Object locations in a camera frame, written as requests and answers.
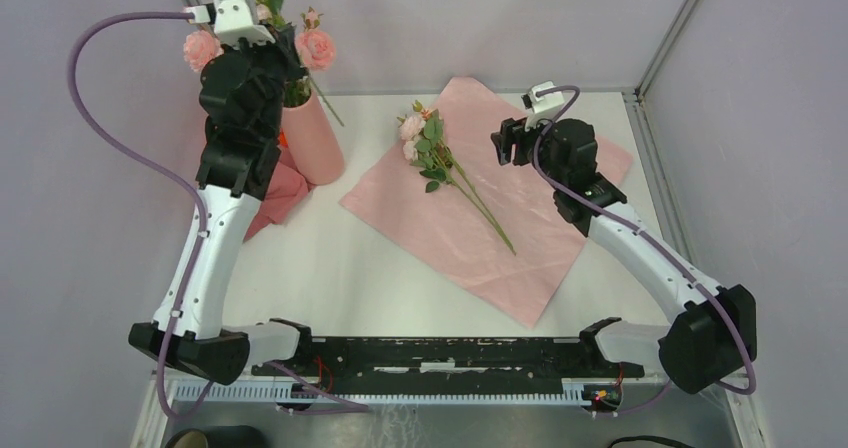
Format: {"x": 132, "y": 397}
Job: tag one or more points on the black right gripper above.
{"x": 512, "y": 132}

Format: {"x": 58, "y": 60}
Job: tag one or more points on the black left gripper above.
{"x": 283, "y": 47}

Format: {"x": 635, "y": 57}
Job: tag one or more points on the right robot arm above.
{"x": 710, "y": 336}

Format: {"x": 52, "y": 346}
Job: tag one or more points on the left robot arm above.
{"x": 193, "y": 305}

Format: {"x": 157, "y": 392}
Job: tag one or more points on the pink cylindrical vase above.
{"x": 311, "y": 144}

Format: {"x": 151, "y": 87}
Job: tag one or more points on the pink cloth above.
{"x": 287, "y": 189}

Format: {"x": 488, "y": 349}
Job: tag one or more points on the pink rose stems bunch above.
{"x": 424, "y": 146}

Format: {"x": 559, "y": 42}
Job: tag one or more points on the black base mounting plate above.
{"x": 452, "y": 366}

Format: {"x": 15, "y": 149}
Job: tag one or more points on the black round object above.
{"x": 240, "y": 436}

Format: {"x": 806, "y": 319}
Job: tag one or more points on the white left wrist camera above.
{"x": 234, "y": 22}

